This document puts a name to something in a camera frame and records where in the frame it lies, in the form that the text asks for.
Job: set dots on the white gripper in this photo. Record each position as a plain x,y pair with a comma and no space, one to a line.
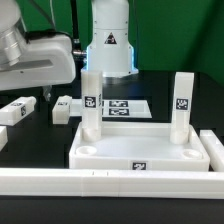
47,62

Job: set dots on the white desk top tray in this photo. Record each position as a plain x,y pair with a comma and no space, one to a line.
138,146

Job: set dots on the white U-shaped marker base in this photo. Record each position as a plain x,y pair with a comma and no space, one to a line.
126,109

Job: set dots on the white front fence rail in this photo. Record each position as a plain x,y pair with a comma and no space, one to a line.
112,183

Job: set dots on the white fence rail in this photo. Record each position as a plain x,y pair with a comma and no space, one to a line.
112,183
214,148

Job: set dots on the white right fence rail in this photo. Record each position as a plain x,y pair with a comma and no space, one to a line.
214,148

